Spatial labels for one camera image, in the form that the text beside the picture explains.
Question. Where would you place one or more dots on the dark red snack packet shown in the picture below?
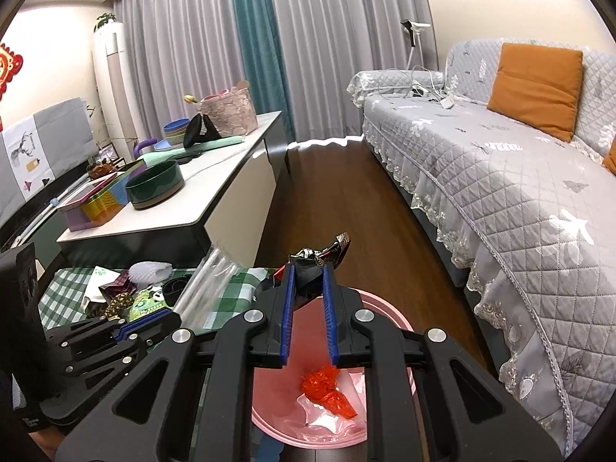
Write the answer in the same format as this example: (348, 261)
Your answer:
(118, 288)

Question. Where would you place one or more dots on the black band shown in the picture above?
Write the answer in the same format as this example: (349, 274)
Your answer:
(173, 289)

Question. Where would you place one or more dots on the green panda print packet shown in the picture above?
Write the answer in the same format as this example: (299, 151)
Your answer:
(149, 303)

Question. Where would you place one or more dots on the teal curtain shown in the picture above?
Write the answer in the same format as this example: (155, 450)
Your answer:
(257, 33)

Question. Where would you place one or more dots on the brown teapot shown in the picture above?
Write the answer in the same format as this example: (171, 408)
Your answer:
(101, 169)

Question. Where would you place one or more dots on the mint green tray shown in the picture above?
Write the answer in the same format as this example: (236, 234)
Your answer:
(221, 143)

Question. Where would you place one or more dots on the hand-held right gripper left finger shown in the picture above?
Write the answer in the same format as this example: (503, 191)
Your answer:
(288, 313)

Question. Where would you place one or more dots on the dark green round tin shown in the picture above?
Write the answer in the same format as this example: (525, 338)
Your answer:
(154, 187)

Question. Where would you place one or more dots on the brown gold patterned packet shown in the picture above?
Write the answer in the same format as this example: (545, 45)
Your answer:
(118, 308)

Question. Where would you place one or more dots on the red plastic wrapper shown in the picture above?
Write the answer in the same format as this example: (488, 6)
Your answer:
(327, 390)

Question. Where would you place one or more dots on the grey television dust cover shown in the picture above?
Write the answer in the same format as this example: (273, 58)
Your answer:
(57, 139)

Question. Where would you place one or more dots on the white standing air conditioner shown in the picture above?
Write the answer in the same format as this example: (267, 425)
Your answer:
(113, 82)

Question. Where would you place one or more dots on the colourful rectangular tin box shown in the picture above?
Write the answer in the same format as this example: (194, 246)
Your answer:
(96, 209)

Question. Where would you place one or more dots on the black television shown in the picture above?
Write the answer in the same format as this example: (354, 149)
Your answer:
(29, 216)

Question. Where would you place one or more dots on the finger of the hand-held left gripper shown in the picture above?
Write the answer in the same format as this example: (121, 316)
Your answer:
(144, 326)
(110, 356)

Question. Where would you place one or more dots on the white coffee table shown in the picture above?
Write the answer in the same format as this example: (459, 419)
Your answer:
(216, 173)

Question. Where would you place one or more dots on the pink lace basket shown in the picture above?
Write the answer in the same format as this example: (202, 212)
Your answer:
(231, 110)

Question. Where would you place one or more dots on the clear plastic wrapper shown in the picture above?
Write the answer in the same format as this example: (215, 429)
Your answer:
(332, 426)

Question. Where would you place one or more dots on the black patterned snack wrapper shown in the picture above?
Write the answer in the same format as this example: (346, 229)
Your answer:
(313, 274)

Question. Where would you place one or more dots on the person's left forearm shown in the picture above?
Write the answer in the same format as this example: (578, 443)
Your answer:
(45, 439)

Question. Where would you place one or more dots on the grey quilted sofa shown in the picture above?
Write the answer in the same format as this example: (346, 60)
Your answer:
(481, 178)

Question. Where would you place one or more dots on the orange cushion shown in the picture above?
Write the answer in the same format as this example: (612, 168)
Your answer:
(534, 86)
(611, 159)

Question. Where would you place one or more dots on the green potted plant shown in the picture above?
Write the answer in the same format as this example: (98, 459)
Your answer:
(106, 20)

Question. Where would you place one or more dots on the white floor lamp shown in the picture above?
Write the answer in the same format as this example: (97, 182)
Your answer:
(415, 48)

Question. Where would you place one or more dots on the red knot wall decoration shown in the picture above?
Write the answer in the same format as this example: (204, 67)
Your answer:
(7, 65)

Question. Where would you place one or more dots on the green checkered tablecloth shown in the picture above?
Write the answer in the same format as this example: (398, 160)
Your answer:
(231, 293)

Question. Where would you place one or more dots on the clear plastic bag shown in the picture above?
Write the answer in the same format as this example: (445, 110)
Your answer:
(207, 279)

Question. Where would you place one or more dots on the white paper bag green print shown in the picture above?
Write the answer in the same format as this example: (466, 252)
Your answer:
(98, 288)

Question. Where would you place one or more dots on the pink plastic basin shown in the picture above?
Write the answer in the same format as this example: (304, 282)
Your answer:
(284, 394)

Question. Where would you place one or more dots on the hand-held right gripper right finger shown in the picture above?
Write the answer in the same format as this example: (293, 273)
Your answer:
(329, 317)

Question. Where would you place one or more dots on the white charger plug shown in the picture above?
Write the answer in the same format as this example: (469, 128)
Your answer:
(447, 102)

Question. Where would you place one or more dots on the grey curtain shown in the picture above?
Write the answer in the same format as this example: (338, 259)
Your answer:
(183, 33)
(337, 33)

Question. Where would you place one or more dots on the stack of colourful bowls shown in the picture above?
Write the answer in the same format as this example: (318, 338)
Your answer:
(175, 130)

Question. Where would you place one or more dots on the black folding stand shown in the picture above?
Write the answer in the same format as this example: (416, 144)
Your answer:
(195, 130)

